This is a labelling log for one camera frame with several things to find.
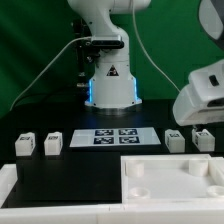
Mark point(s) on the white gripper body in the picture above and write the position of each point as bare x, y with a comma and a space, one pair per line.
196, 106

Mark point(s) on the white left fence block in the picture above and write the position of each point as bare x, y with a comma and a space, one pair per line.
8, 178

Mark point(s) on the white sheet with markers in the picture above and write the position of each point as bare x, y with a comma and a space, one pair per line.
114, 137

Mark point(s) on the white front rail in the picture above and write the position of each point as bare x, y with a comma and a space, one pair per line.
116, 214

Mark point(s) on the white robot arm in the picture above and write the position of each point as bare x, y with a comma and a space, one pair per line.
113, 87

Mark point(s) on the black stand behind robot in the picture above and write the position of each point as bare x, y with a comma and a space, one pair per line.
85, 54

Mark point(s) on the black camera on base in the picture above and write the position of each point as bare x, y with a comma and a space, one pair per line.
107, 42

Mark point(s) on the white square table top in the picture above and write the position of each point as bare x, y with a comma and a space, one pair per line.
171, 178

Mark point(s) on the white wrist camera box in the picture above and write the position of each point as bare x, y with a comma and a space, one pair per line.
208, 84

